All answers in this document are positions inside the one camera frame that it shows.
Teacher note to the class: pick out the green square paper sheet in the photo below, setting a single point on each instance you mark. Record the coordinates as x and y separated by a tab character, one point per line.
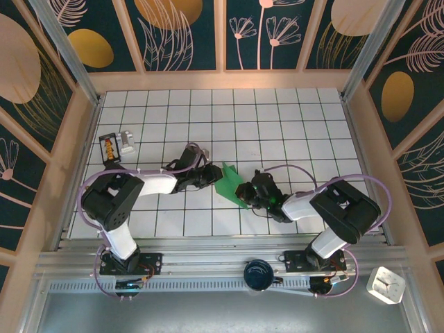
227	189

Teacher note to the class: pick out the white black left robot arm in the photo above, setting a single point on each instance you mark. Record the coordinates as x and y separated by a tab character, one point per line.
111	197

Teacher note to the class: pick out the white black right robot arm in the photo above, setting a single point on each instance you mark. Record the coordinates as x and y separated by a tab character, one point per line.
343	208

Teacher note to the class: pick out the white square clock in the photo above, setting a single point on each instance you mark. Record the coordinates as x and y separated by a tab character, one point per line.
385	285

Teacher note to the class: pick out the white plastic block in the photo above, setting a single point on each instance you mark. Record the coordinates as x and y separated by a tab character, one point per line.
126	143

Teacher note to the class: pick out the dark blue round cap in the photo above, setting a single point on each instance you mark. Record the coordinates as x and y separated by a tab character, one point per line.
257	274

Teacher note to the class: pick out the black box with orange spring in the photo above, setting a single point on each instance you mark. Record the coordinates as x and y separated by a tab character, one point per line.
110	148

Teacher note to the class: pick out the small circuit board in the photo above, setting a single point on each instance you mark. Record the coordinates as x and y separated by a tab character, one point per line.
130	285
334	279

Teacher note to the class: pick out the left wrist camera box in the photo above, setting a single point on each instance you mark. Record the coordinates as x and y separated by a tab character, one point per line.
205	153

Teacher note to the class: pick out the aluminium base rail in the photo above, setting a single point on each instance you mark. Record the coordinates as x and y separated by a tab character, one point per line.
208	256

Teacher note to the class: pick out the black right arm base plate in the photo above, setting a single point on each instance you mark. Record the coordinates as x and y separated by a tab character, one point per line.
295	262

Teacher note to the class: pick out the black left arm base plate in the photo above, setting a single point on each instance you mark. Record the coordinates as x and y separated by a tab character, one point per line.
152	263

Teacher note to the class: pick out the aluminium table side rail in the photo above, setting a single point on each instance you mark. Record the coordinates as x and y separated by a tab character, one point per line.
357	138
84	156

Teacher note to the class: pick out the aluminium corner post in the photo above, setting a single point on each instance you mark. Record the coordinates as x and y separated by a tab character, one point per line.
371	45
69	55

